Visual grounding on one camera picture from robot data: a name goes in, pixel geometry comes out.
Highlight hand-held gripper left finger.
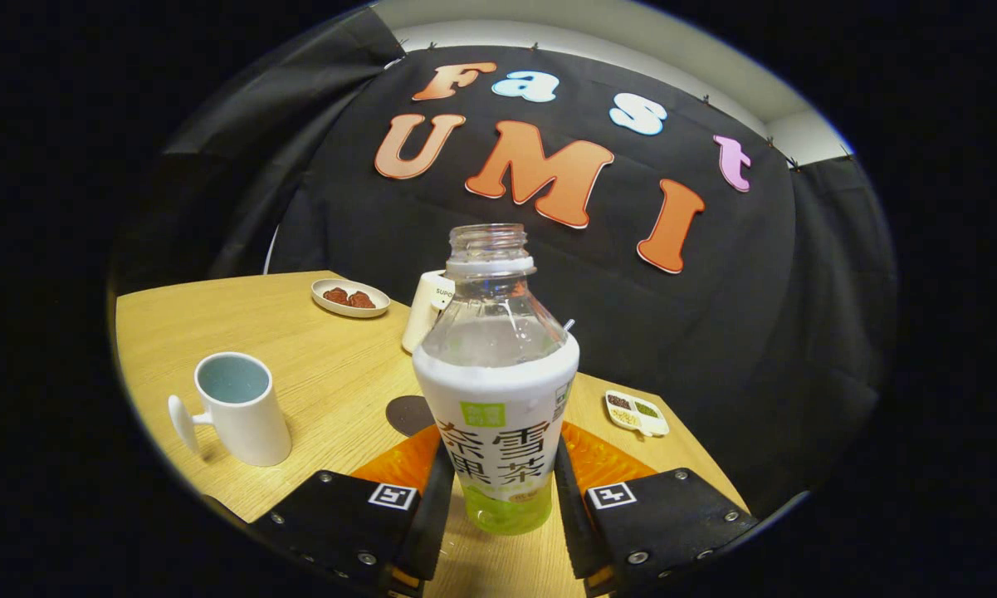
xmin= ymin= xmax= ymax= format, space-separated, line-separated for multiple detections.
xmin=249 ymin=425 xmax=457 ymax=598

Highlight clear juice bottle white green label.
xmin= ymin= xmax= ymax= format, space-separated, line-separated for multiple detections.
xmin=413 ymin=223 xmax=581 ymax=537

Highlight white toaster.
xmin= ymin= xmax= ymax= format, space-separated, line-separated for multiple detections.
xmin=402 ymin=269 xmax=457 ymax=355

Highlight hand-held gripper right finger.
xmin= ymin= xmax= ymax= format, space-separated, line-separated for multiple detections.
xmin=555 ymin=421 xmax=760 ymax=598

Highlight dark brown round coaster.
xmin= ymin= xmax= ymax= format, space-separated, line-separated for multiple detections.
xmin=386 ymin=395 xmax=437 ymax=439

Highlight white divided dish with grains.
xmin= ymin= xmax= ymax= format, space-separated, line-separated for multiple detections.
xmin=604 ymin=390 xmax=671 ymax=439

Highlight white cup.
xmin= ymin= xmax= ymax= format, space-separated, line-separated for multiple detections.
xmin=168 ymin=351 xmax=293 ymax=468

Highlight white round plate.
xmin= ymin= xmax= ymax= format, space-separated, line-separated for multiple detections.
xmin=311 ymin=278 xmax=392 ymax=319

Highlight black backdrop cloth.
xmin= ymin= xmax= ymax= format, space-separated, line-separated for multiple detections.
xmin=112 ymin=8 xmax=899 ymax=516

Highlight wooden table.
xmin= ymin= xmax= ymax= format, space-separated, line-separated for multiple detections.
xmin=115 ymin=270 xmax=748 ymax=598

